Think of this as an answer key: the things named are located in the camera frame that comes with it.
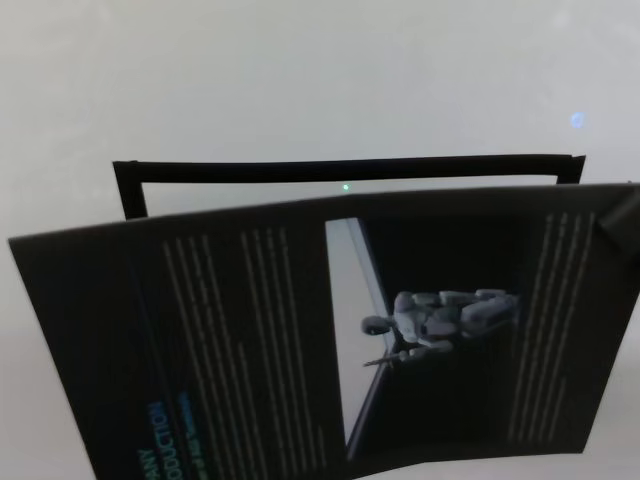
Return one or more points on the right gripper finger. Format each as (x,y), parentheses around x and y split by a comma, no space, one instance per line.
(625,225)

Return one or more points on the black company introduction poster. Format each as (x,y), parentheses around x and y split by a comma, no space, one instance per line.
(260,320)

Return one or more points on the black tape frame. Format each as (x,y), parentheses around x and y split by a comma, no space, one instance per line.
(350,169)

